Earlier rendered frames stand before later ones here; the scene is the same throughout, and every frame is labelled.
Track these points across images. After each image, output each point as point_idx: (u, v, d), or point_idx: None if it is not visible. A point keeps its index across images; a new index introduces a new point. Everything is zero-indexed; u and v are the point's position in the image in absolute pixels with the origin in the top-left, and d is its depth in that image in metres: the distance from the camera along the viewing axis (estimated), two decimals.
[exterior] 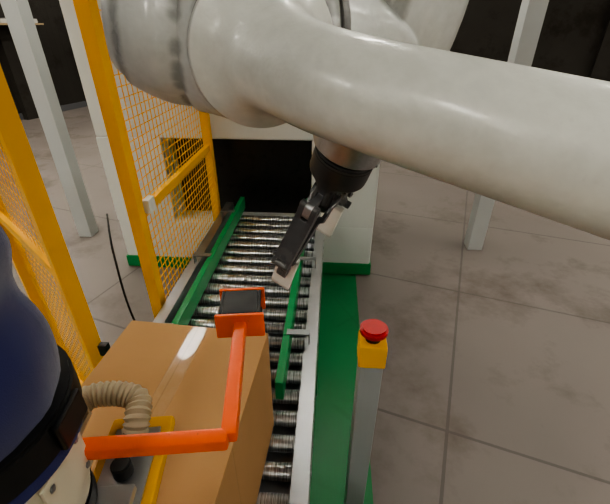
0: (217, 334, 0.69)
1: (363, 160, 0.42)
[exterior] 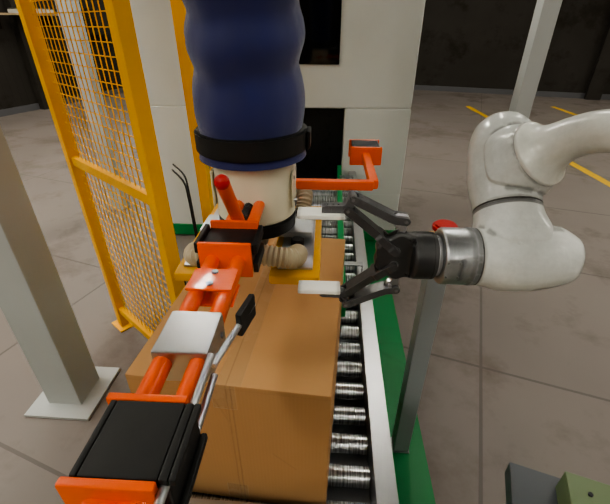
0: (349, 162, 1.06)
1: (458, 246, 0.56)
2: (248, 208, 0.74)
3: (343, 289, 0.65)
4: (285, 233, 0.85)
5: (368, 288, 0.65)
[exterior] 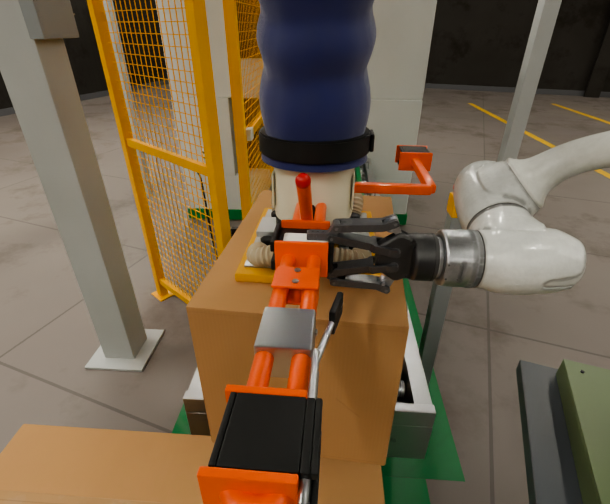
0: (398, 167, 1.06)
1: (458, 248, 0.56)
2: (312, 210, 0.74)
3: None
4: None
5: (360, 277, 0.63)
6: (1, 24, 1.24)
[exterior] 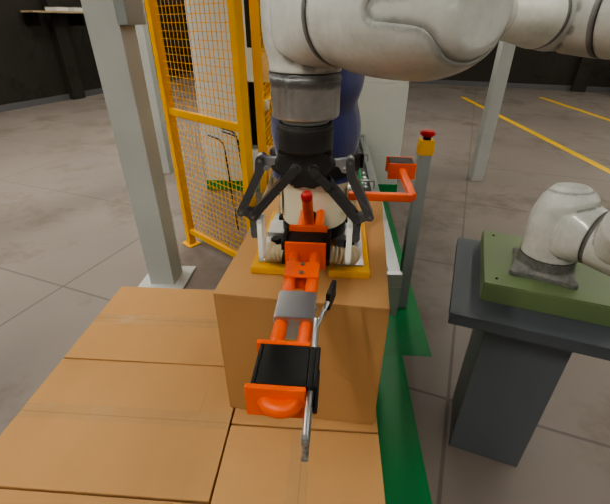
0: (387, 176, 1.24)
1: None
2: (313, 215, 0.92)
3: (258, 213, 0.58)
4: (338, 236, 1.02)
5: (256, 187, 0.56)
6: (97, 14, 1.75)
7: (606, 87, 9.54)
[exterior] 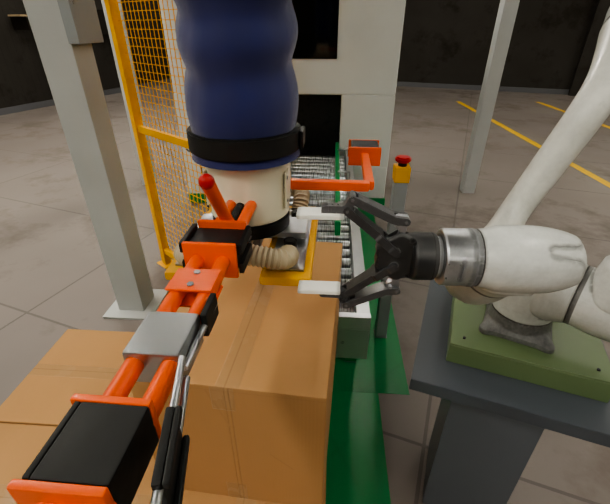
0: (348, 162, 1.05)
1: (458, 247, 0.55)
2: (239, 208, 0.73)
3: (343, 289, 0.64)
4: (279, 233, 0.84)
5: (368, 289, 0.64)
6: (46, 32, 1.63)
7: None
